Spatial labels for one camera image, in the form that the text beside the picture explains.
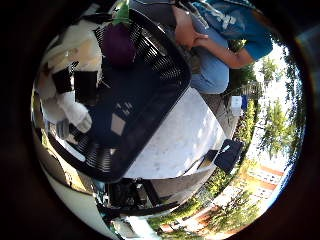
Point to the purple eggplant toy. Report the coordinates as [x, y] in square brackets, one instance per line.
[118, 45]

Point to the white plush toy with sunglasses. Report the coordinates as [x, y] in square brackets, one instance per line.
[71, 110]

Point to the black plastic mesh basket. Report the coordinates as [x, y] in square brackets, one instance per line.
[146, 90]

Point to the dark laptop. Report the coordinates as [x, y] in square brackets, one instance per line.
[207, 160]

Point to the person in blue shirt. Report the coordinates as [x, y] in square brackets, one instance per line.
[213, 71]

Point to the white blue box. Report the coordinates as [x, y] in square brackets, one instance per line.
[236, 105]

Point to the orange white building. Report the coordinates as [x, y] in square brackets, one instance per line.
[266, 176]

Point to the black folding frame stand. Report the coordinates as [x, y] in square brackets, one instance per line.
[128, 195]

